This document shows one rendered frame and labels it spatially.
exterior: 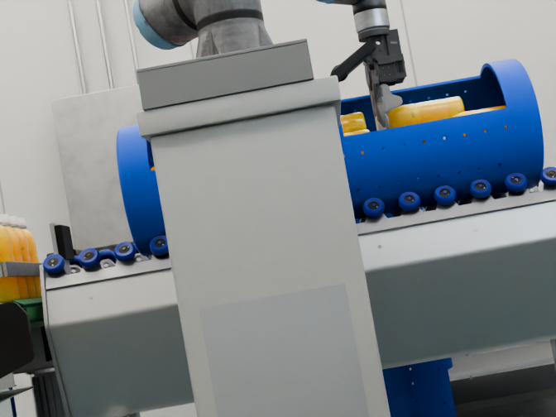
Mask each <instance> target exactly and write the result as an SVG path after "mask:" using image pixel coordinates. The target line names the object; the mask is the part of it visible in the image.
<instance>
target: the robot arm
mask: <svg viewBox="0 0 556 417"><path fill-rule="evenodd" d="M316 1H318V2H325V3H326V4H341V5H349V6H352V12H353V16H354V21H355V27H356V32H357V34H358V41H359V42H362V43H365V44H364V45H362V46H361V47H360V48H359V49H357V50H356V51H355V52H354V53H353V54H351V55H350V56H349V57H348V58H347V59H345V61H344V62H342V63H341V64H340V65H336V66H334V67H333V69H332V71H331V74H330V76H334V75H337V77H338V82H341V81H344V80H345V79H346V78H347V77H348V75H349V74H350V73H351V72H352V71H353V70H355V69H356V68H357V67H358V66H359V65H360V64H361V63H362V62H363V65H364V66H365V75H366V81H367V87H368V88H369V94H370V98H371V106H372V110H373V114H374V118H376V117H377V121H378V122H379V123H380V124H381V125H382V126H383V127H386V119H385V114H386V115H388V113H389V112H390V111H391V110H393V109H395V108H398V107H399V106H401V105H402V103H403V101H402V98H401V97H400V96H396V95H394V94H392V93H391V91H390V87H389V86H394V85H395V84H402V83H404V82H403V81H404V79H405V77H407V75H406V70H405V61H404V56H403V54H402V53H401V48H400V38H399V33H398V28H397V29H392V30H390V29H389V28H390V27H391V26H390V21H389V16H388V11H387V6H386V0H316ZM132 15H133V20H134V22H135V25H136V27H137V28H138V29H139V32H140V34H141V35H142V36H143V38H144V39H145V40H146V41H148V42H149V43H150V44H151V45H153V46H154V47H157V48H159V49H162V50H172V49H174V48H177V47H181V46H185V45H186V44H187V43H188V42H190V41H192V40H193V39H195V38H197V37H198V38H199V42H198V47H197V53H196V58H195V59H197V58H201V57H205V56H211V55H219V54H223V53H228V52H233V51H238V50H246V49H251V48H256V47H260V46H268V45H274V44H273V42H272V40H271V38H270V36H269V35H268V33H267V31H266V28H265V23H264V19H263V14H262V9H261V0H135V2H134V4H133V8H132ZM377 41H378V42H380V45H378V44H377V43H376V42H377Z"/></svg>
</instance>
